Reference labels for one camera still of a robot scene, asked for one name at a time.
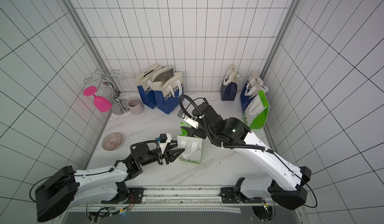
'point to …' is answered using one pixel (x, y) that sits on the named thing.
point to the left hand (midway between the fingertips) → (181, 147)
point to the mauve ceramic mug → (135, 105)
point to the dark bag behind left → (228, 89)
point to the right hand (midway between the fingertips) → (197, 114)
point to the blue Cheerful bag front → (147, 93)
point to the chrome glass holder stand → (107, 77)
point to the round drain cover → (111, 141)
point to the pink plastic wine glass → (102, 104)
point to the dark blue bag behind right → (254, 84)
